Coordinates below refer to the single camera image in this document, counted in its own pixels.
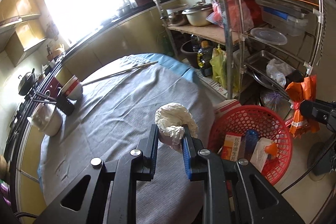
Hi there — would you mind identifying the steel tray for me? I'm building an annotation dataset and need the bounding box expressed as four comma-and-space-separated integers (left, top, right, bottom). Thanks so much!
244, 50, 297, 90

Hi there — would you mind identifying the clear plastic container lid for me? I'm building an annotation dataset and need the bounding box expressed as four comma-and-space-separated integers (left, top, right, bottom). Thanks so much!
249, 27, 288, 46

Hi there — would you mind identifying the white ceramic pot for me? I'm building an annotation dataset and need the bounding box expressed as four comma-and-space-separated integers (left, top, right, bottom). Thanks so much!
28, 106, 63, 136

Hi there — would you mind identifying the long metal rod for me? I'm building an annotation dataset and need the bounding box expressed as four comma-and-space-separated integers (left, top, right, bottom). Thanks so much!
83, 61, 159, 86

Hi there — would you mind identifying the blue tablecloth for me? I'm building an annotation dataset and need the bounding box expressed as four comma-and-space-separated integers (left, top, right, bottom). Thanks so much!
37, 53, 202, 182

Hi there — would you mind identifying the wooden knife block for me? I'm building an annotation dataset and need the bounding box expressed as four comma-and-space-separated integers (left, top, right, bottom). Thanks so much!
46, 44, 66, 62

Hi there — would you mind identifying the red plastic mesh basket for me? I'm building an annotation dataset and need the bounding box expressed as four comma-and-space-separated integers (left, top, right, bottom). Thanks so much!
207, 105, 294, 186

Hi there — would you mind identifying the cooking oil bottle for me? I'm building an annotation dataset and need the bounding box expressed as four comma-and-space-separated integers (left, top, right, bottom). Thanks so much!
197, 40, 213, 76

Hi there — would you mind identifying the white tissue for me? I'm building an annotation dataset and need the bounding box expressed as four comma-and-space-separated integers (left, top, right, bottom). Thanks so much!
154, 103, 199, 153

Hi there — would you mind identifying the red white medicine box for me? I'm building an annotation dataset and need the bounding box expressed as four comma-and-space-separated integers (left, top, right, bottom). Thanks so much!
220, 133, 247, 161

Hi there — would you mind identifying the blue white milk carton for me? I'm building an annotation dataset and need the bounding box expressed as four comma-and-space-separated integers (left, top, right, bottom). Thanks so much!
245, 129, 259, 160

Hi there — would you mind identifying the black wok with lid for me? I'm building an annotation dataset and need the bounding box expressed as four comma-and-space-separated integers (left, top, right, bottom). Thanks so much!
18, 68, 36, 96

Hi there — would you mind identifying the steel shelf with wooden board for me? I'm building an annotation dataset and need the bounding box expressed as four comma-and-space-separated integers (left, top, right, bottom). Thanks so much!
152, 0, 242, 98

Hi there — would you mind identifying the black bucket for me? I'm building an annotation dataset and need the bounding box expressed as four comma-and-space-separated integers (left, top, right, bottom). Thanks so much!
181, 40, 201, 69

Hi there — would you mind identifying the yellow wall cabinet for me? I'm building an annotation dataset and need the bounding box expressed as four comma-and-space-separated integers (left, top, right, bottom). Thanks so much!
0, 0, 48, 67

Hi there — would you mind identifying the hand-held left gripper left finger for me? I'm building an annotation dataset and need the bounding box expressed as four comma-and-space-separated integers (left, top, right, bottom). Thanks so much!
34, 124, 160, 224

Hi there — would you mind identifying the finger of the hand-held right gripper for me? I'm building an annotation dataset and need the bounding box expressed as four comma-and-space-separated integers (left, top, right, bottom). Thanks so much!
299, 99, 336, 125

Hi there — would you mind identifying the clear box with blue lid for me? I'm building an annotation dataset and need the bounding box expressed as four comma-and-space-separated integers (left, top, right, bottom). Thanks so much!
262, 6, 309, 37

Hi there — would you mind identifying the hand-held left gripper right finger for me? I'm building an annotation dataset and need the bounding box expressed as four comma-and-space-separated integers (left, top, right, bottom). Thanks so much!
181, 124, 306, 224

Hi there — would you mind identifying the dark grey stand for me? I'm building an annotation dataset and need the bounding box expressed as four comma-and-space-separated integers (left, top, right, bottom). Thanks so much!
310, 140, 336, 183

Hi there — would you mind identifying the yellow plastic bag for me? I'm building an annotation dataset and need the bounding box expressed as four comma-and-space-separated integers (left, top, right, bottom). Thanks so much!
209, 47, 240, 92

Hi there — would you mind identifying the red plastic bag on rack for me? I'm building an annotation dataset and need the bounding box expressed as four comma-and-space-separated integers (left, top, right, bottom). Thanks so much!
223, 0, 263, 30

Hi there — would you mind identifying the red orange snack wrapper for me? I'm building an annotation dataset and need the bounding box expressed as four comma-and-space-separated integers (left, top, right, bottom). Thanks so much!
286, 75, 320, 139

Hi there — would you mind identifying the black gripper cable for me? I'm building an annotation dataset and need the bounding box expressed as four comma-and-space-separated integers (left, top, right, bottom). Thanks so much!
278, 149, 336, 194
13, 211, 37, 220

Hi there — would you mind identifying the steel pot with lid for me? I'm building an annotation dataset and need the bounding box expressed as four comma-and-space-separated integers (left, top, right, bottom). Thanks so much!
182, 3, 213, 27

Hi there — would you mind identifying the printed newspaper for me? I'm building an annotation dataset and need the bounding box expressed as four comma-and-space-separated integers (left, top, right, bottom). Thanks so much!
201, 68, 229, 98

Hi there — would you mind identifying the dark metal pot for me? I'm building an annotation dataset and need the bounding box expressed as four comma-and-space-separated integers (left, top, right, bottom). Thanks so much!
167, 7, 188, 26

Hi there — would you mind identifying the white red cardboard box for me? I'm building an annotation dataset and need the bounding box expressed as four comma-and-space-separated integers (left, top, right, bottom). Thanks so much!
214, 99, 241, 115

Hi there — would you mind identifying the white plastic bag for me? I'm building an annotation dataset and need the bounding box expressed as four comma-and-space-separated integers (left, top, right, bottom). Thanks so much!
266, 58, 296, 86

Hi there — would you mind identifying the black chopstick holder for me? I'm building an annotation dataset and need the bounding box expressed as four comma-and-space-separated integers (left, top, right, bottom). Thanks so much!
56, 95, 75, 116

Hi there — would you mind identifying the pink plastic bag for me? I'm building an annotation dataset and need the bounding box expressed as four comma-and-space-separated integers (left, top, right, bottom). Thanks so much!
206, 2, 226, 28

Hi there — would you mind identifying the white rectangular carton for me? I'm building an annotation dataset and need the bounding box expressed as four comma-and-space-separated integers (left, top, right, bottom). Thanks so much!
251, 138, 277, 172

